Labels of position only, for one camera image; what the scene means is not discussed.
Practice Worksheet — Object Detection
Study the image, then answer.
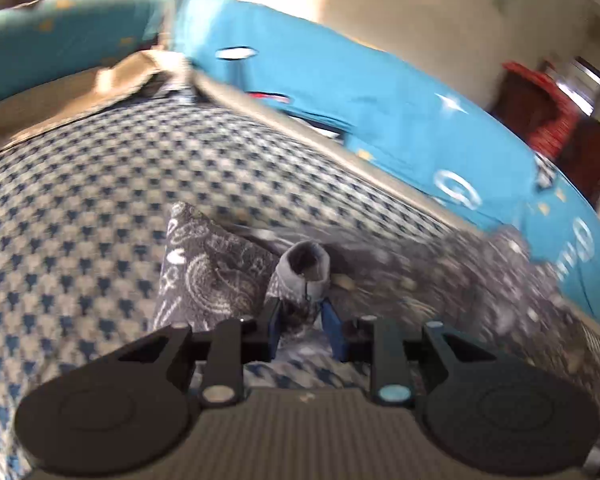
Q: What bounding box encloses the grey patterned fleece garment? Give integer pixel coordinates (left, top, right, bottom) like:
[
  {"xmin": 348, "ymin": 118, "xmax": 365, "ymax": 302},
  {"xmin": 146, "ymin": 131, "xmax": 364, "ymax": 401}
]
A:
[{"xmin": 152, "ymin": 201, "xmax": 600, "ymax": 401}]

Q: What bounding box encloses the red patterned cloth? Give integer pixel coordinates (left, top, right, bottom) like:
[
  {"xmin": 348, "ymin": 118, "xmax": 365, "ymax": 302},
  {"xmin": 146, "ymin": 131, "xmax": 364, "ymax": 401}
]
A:
[{"xmin": 502, "ymin": 60, "xmax": 581, "ymax": 158}]

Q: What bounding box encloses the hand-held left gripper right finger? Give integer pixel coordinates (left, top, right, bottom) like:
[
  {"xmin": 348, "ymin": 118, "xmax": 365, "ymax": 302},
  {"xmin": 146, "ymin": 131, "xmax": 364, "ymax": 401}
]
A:
[{"xmin": 320, "ymin": 302, "xmax": 486, "ymax": 406}]

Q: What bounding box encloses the blue printed sofa back cover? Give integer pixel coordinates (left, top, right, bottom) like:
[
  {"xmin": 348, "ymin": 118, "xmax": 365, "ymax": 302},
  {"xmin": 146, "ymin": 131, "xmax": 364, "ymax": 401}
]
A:
[{"xmin": 170, "ymin": 0, "xmax": 600, "ymax": 316}]

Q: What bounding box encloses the houndstooth sofa seat cover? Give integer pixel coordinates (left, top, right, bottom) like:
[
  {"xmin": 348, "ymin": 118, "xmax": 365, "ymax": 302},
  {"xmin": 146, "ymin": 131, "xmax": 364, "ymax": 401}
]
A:
[{"xmin": 0, "ymin": 50, "xmax": 600, "ymax": 480}]

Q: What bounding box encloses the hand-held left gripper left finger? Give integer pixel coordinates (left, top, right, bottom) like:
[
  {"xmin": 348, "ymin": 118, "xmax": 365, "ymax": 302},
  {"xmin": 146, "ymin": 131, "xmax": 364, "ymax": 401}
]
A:
[{"xmin": 117, "ymin": 300, "xmax": 281, "ymax": 406}]

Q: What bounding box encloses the dark wooden chair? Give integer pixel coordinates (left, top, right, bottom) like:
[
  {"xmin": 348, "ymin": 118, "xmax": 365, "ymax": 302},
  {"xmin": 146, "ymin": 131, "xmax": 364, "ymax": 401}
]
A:
[{"xmin": 490, "ymin": 60, "xmax": 600, "ymax": 206}]

